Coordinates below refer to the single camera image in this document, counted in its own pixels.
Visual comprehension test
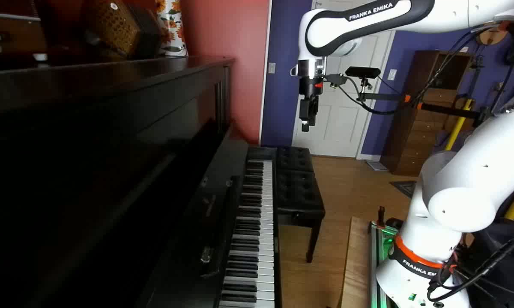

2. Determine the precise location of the black tufted piano bench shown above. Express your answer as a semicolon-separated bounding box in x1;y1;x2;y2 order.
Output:
277;147;326;262

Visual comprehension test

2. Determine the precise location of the black upright piano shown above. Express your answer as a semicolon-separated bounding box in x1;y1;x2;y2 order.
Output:
0;58;282;308

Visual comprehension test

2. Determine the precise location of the white light switch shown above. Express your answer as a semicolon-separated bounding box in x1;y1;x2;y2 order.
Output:
388;68;398;80
268;61;277;75

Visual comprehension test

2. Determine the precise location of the orange patterned white vase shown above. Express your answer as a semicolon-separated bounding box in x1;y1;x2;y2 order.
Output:
155;0;189;56

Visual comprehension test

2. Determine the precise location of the green metal robot base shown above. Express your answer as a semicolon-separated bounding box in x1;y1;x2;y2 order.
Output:
369;222;398;308

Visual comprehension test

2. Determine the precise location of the light wooden table board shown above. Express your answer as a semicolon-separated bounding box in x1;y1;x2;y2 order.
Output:
340;217;371;308

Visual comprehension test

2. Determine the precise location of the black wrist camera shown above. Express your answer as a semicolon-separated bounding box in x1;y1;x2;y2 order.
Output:
347;67;381;79

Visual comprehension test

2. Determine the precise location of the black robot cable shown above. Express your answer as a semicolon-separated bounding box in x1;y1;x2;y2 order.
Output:
426;219;514;303

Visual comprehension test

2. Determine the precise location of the white light switch right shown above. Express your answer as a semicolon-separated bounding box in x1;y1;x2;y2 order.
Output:
388;68;398;80

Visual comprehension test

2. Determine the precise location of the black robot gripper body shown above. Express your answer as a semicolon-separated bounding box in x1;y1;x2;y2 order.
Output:
299;58;326;121

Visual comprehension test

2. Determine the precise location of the white panel door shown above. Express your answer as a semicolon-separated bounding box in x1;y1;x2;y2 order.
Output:
294;31;395;157

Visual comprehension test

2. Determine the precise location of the white light switch left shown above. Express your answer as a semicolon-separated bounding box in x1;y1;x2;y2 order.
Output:
268;61;277;75

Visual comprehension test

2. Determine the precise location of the black bag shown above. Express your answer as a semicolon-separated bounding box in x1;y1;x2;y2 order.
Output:
465;219;514;308

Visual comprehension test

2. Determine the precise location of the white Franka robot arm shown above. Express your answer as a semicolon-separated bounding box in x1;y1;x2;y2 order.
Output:
299;0;514;308

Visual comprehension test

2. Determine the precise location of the yellow black stand pole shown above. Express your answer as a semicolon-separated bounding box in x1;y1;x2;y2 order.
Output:
446;103;514;221

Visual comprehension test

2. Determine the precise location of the wooden radio box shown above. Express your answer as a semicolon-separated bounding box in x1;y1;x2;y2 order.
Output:
0;0;49;63

